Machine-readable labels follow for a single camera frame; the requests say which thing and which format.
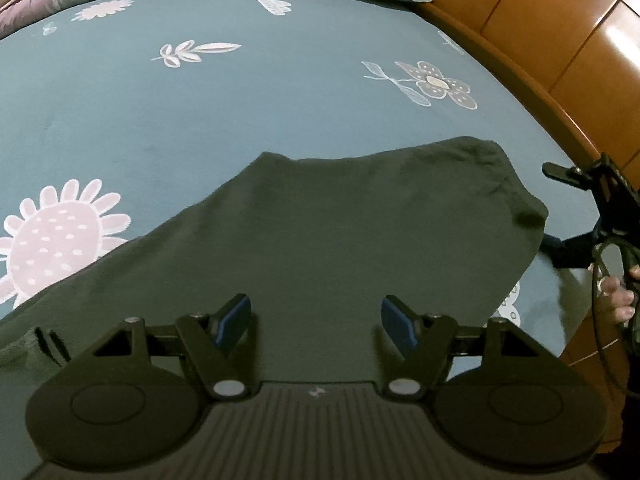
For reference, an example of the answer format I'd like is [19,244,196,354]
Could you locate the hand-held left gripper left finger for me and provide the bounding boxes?
[70,293,252,401]

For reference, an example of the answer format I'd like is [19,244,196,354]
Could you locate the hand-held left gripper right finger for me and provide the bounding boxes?
[381,295,561,402]

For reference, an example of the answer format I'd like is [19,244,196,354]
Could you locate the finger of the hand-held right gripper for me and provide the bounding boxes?
[542,152,623,191]
[540,232,608,270]

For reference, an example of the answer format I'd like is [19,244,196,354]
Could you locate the dark green pants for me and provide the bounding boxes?
[0,135,551,386]

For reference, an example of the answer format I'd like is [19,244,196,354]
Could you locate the person's right hand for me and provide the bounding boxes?
[597,266,640,325]

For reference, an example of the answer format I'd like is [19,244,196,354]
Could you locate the wooden bed headboard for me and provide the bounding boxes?
[402,0,640,196]

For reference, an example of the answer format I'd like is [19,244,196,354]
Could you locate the blue floral bed sheet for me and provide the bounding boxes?
[0,0,601,480]

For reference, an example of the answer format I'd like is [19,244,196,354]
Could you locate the thin black cable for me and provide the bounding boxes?
[590,237,640,401]

